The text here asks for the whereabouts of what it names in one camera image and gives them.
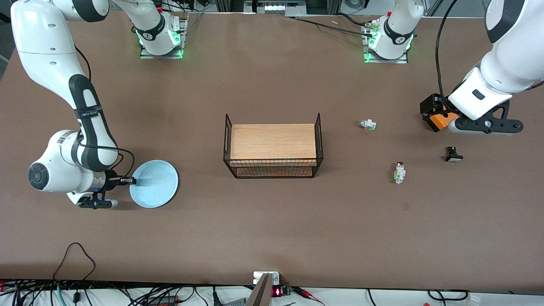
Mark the light blue plate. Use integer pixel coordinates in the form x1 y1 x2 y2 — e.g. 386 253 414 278
129 160 179 209

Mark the orange button box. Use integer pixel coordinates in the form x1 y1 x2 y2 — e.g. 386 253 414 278
428 111 459 133

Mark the grey metal bar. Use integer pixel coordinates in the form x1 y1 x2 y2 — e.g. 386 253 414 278
246 273 273 306

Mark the white power strip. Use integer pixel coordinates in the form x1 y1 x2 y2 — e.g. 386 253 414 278
244 0 306 15

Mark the red and black probe lead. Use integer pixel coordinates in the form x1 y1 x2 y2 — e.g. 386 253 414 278
293 287 326 306

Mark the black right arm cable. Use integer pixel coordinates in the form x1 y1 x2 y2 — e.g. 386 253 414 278
74 45 136 181

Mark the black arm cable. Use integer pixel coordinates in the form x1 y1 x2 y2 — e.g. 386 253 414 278
434 0 459 107
74 45 136 181

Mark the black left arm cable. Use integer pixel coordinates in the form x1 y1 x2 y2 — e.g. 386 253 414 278
434 0 459 107

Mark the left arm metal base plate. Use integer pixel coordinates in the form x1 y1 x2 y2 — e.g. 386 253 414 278
362 21 409 64

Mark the thin black looped cable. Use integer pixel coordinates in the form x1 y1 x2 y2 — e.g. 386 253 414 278
53 242 96 282

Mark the black cable on table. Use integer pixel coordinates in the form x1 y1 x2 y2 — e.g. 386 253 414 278
285 16 374 35

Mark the black wire rack wooden shelf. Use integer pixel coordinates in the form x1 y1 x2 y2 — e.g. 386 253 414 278
223 113 323 179

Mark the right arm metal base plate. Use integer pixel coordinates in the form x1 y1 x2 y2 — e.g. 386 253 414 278
139 17 188 59

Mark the small white bracket plate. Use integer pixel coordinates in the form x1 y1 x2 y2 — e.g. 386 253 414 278
253 271 280 285

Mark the black coiled cable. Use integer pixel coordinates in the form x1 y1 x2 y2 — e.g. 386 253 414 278
427 289 470 302

